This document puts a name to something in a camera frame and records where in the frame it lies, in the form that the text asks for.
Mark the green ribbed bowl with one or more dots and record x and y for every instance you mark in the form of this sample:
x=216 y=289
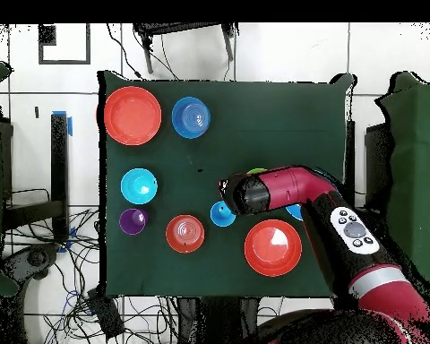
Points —
x=256 y=171

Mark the medium blue bowl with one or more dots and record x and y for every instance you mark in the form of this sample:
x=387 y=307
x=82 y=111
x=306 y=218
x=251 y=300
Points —
x=190 y=117

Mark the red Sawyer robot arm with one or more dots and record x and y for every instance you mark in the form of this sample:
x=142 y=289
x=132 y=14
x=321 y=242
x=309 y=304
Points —
x=290 y=186

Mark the blue cup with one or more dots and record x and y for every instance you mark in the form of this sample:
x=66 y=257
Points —
x=218 y=216

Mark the small orange bowl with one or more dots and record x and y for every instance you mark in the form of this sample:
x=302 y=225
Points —
x=185 y=234

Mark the large blue bowl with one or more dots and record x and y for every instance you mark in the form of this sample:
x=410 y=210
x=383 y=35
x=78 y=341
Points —
x=295 y=212

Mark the large orange bowl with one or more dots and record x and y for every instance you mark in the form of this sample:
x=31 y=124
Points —
x=132 y=115
x=272 y=248

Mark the light blue ribbed bowl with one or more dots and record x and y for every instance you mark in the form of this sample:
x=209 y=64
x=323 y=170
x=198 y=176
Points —
x=139 y=186

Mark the dark green tablecloth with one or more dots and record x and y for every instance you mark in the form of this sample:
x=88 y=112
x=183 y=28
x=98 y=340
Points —
x=272 y=107

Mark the purple cup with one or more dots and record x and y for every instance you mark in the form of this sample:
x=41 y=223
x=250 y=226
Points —
x=132 y=222

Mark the black metal stand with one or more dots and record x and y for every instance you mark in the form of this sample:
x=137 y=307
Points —
x=179 y=27

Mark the blue tape strip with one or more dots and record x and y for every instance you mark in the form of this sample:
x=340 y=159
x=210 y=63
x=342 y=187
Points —
x=70 y=127

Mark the black floor box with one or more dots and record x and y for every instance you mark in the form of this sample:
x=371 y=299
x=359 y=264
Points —
x=107 y=315

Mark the small black floor object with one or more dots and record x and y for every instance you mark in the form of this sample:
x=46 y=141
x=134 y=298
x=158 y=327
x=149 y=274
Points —
x=37 y=112

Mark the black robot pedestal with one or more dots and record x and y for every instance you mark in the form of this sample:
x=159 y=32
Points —
x=218 y=319

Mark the black metal frame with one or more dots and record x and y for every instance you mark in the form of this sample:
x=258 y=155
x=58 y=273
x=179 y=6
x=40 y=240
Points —
x=59 y=161
x=376 y=161

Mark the black square floor frame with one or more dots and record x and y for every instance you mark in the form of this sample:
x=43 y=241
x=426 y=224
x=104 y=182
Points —
x=64 y=62

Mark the dark grey pedestal foot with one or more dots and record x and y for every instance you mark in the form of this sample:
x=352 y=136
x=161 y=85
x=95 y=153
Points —
x=36 y=258

